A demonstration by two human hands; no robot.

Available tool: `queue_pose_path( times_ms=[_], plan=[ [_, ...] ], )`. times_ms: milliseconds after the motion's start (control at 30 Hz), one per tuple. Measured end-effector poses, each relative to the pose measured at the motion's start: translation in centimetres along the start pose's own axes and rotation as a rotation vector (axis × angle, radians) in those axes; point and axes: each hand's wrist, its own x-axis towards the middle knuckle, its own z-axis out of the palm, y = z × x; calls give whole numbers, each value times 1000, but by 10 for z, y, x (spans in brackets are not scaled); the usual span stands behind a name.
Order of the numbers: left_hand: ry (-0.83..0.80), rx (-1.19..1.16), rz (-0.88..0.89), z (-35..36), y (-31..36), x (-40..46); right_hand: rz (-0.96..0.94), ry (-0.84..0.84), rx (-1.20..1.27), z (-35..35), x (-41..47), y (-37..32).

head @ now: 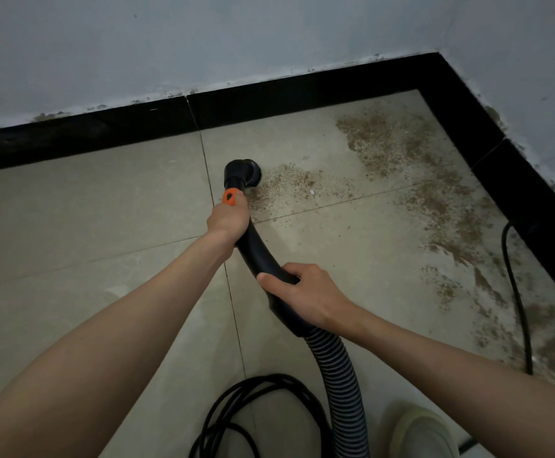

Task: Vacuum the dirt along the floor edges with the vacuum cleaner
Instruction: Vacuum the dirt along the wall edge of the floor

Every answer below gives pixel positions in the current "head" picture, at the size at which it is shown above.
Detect person's left hand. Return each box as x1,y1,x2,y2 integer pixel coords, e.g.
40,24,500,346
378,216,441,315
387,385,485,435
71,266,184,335
206,190,251,258

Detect brown dirt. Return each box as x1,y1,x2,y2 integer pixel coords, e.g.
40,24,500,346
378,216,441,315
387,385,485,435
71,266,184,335
246,107,555,392

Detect person's right forearm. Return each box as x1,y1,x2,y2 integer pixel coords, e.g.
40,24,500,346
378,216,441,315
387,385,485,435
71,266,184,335
353,307,555,458

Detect person's right shoe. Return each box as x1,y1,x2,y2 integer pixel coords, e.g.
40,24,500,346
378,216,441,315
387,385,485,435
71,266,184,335
388,407,461,458

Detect black power cord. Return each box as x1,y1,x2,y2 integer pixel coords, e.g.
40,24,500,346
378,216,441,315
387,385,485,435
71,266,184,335
189,193,555,458

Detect person's left forearm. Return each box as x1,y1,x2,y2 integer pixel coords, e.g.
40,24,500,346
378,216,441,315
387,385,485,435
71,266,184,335
0,231,233,458

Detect person's right hand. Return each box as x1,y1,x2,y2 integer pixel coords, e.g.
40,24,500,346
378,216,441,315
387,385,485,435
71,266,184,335
256,263,367,337

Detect black ribbed vacuum hose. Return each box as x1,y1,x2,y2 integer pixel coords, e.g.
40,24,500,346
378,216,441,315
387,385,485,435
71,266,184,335
222,158,370,458

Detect black baseboard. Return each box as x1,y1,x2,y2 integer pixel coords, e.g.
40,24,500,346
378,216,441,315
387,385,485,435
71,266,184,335
0,52,555,318

